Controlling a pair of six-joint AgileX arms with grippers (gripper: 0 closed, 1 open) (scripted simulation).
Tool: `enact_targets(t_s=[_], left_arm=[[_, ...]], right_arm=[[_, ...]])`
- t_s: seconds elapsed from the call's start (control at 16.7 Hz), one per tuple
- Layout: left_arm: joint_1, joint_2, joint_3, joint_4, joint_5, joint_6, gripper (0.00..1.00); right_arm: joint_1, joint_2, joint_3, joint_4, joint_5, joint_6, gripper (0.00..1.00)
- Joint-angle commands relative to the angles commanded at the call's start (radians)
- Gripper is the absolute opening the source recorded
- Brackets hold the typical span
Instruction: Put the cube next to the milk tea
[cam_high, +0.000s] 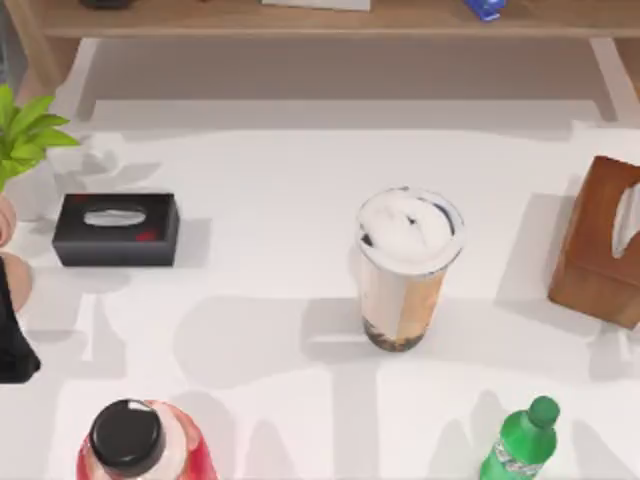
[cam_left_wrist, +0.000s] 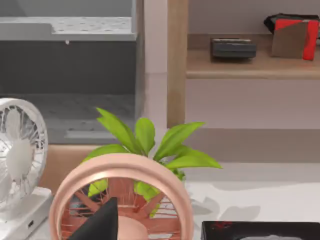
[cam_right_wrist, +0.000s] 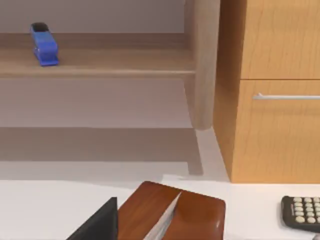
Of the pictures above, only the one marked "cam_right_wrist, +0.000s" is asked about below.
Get pale wooden open shelf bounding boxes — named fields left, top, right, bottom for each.
left=0, top=0, right=221, bottom=131

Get long metal handle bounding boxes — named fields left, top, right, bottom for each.
left=252, top=92, right=320, bottom=101

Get wooden cupboard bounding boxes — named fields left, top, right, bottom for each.
left=212, top=0, right=320, bottom=184

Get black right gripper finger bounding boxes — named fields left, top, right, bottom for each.
left=65, top=196, right=118, bottom=240

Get blue stapler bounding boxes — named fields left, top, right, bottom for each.
left=30, top=22, right=60, bottom=67

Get wooden drawer front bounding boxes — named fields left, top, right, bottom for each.
left=231, top=79, right=320, bottom=184

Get wooden cupboard door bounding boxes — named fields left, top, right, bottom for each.
left=239, top=0, right=320, bottom=81

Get black calculator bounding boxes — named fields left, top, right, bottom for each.
left=280, top=195, right=320, bottom=229

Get brown wooden tissue box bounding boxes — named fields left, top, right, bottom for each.
left=116, top=180, right=227, bottom=240

